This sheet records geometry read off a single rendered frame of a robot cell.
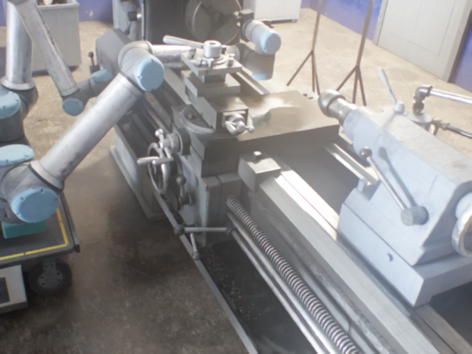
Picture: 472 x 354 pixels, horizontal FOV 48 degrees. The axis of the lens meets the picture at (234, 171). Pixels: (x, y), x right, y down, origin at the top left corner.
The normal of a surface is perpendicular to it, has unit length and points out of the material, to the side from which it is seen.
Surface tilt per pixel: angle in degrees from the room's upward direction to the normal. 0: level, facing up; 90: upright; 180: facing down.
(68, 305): 0
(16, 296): 90
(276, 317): 0
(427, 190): 76
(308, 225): 36
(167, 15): 90
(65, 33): 90
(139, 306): 0
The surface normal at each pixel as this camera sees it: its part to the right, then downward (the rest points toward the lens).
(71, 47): 0.53, 0.50
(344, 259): -0.46, -0.58
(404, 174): -0.85, -0.04
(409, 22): -0.89, 0.18
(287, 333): 0.08, -0.84
